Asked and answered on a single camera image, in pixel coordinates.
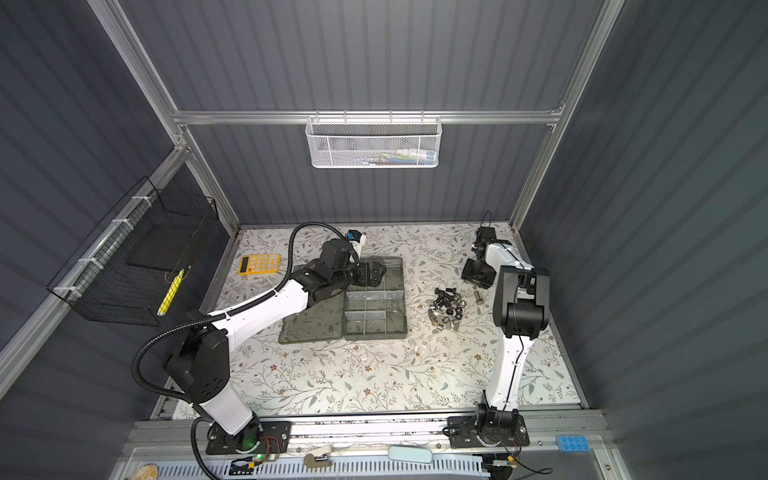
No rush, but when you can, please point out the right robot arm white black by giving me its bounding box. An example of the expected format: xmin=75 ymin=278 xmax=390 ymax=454
xmin=461 ymin=226 xmax=550 ymax=433

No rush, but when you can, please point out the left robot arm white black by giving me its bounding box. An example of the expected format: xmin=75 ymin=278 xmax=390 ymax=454
xmin=165 ymin=236 xmax=387 ymax=436

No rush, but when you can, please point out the pile of screws and nuts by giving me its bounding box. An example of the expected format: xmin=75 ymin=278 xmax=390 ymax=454
xmin=426 ymin=287 xmax=487 ymax=333

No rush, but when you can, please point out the clear green compartment organizer box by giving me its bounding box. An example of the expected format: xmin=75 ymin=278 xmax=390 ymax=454
xmin=278 ymin=256 xmax=408 ymax=345

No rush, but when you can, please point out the yellow calculator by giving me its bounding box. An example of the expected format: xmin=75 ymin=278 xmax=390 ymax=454
xmin=238 ymin=253 xmax=281 ymax=276

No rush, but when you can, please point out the floral patterned table mat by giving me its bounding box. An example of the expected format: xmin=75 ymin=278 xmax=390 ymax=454
xmin=172 ymin=223 xmax=582 ymax=420

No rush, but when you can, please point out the yellow marker pen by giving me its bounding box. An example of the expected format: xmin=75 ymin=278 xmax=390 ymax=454
xmin=156 ymin=269 xmax=185 ymax=317

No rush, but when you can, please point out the light blue oval object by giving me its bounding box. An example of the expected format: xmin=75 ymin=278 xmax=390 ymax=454
xmin=388 ymin=445 xmax=433 ymax=465

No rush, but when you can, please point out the beige tape dispenser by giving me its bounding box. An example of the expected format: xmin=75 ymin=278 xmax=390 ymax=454
xmin=303 ymin=445 xmax=333 ymax=469

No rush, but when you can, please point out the blue lego brick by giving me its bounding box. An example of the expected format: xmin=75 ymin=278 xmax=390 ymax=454
xmin=556 ymin=435 xmax=590 ymax=453

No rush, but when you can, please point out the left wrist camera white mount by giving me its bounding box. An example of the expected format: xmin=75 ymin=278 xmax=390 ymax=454
xmin=346 ymin=229 xmax=366 ymax=257

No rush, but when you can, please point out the white wire mesh basket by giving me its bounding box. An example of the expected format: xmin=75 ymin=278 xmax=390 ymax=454
xmin=305 ymin=118 xmax=443 ymax=169

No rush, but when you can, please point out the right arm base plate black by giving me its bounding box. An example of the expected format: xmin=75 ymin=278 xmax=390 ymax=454
xmin=442 ymin=411 xmax=530 ymax=449

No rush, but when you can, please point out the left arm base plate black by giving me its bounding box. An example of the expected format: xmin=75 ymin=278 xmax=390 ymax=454
xmin=205 ymin=421 xmax=293 ymax=455

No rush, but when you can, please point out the black wire mesh basket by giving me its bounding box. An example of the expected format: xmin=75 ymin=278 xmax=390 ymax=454
xmin=48 ymin=181 xmax=219 ymax=326

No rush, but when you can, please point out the black corrugated cable hose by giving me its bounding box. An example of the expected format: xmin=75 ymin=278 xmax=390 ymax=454
xmin=130 ymin=221 xmax=349 ymax=480

